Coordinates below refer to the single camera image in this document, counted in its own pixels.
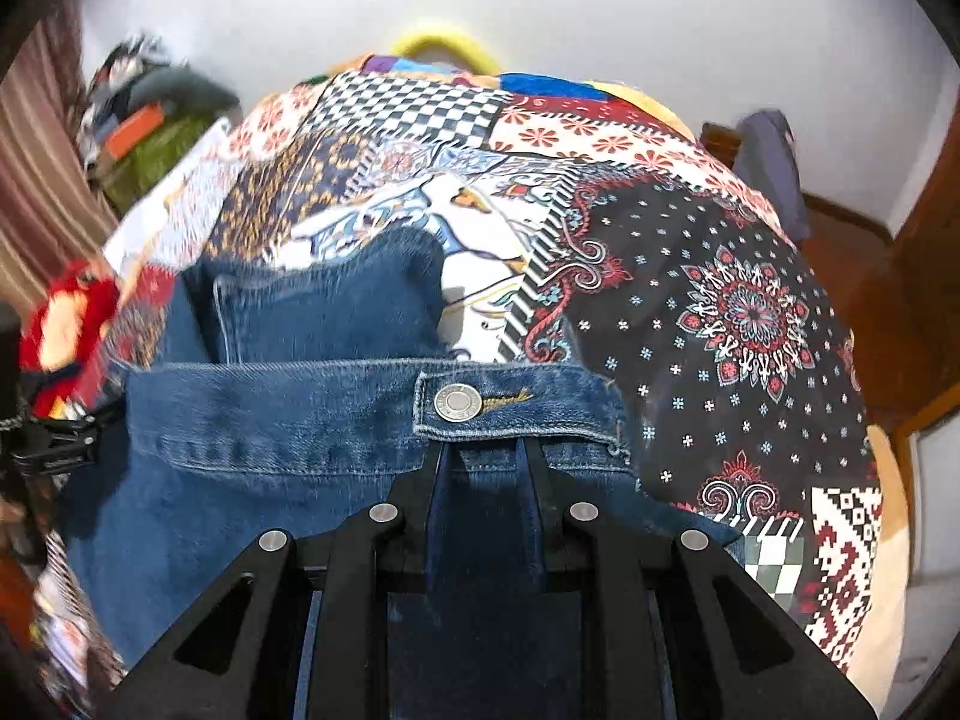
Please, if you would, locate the red plush toy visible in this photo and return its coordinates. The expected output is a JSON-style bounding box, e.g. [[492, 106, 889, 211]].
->
[[19, 259, 125, 421]]

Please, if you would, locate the grey cushion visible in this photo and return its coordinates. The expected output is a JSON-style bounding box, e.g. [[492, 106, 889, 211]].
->
[[131, 67, 241, 121]]

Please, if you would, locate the blue denim jacket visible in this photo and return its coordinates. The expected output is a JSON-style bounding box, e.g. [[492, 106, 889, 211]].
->
[[56, 229, 751, 720]]

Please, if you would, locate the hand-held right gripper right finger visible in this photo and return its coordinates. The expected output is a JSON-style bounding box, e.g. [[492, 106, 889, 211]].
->
[[520, 437, 878, 720]]

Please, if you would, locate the striped brown curtain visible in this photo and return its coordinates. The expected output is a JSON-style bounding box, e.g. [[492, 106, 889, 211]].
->
[[0, 7, 121, 308]]

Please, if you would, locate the yellow plush toy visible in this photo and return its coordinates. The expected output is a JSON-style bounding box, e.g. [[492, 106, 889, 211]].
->
[[391, 26, 500, 76]]

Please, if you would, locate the wooden wardrobe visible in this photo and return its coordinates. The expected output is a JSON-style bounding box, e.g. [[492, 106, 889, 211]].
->
[[885, 127, 960, 421]]

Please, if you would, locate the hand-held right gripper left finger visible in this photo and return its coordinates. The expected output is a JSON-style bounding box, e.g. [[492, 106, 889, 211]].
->
[[97, 446, 445, 720]]

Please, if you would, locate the grey backpack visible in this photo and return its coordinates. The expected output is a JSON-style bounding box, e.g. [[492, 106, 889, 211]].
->
[[731, 109, 812, 241]]

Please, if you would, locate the green printed bag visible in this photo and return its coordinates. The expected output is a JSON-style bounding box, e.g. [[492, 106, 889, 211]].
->
[[105, 116, 226, 215]]

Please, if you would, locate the orange box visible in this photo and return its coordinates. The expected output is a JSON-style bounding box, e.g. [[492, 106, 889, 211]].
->
[[101, 103, 166, 158]]

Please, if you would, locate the patchwork printed blanket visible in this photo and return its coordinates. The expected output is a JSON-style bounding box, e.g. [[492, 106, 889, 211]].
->
[[105, 52, 908, 676]]

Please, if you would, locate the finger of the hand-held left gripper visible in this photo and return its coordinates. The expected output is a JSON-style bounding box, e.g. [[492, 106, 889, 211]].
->
[[11, 416, 102, 473]]

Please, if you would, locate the pile of mixed clothes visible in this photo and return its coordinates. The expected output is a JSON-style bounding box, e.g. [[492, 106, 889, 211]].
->
[[79, 34, 188, 166]]

